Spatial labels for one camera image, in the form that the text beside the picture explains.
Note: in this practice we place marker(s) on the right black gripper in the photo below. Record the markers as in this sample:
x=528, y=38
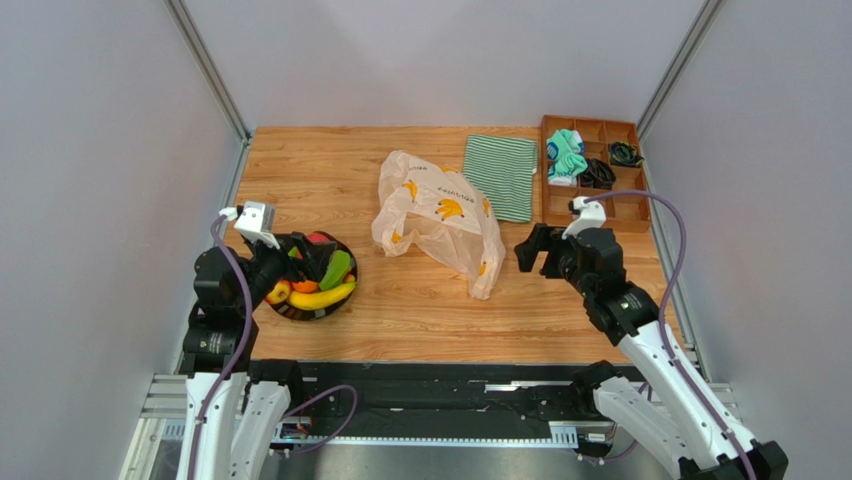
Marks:
x=555, y=253

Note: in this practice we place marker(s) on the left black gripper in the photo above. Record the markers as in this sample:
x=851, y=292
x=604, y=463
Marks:
x=317, y=255

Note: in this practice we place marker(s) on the banana print plastic bag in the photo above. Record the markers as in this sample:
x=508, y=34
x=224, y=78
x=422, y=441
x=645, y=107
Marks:
x=437, y=210

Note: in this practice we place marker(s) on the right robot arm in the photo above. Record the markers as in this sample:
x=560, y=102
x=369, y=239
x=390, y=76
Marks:
x=692, y=434

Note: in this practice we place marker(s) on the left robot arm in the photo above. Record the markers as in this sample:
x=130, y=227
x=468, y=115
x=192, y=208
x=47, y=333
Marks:
x=233, y=403

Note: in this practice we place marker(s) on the green starfruit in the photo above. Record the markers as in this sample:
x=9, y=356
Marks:
x=338, y=267

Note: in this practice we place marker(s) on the orange fruit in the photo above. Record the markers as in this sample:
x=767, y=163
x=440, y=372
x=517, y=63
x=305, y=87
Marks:
x=306, y=286

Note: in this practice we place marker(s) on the yellow banana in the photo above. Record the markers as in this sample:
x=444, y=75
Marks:
x=321, y=299

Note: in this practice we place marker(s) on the black fruit bowl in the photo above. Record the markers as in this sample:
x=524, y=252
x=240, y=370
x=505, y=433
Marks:
x=292, y=313

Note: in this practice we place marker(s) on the red yellow apple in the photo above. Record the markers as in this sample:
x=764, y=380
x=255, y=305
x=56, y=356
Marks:
x=280, y=293

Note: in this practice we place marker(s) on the green striped cloth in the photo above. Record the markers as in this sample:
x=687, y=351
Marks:
x=502, y=168

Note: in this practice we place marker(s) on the teal white socks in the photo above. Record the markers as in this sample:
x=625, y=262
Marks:
x=565, y=150

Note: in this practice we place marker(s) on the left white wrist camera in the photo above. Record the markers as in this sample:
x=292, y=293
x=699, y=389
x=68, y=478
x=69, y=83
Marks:
x=254, y=223

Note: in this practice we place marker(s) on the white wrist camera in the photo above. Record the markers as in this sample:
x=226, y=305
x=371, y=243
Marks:
x=254, y=223
x=587, y=213

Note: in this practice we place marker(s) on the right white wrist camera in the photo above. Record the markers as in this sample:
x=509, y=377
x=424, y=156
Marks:
x=587, y=213

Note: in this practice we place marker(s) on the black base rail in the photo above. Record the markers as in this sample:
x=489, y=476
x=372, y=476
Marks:
x=426, y=404

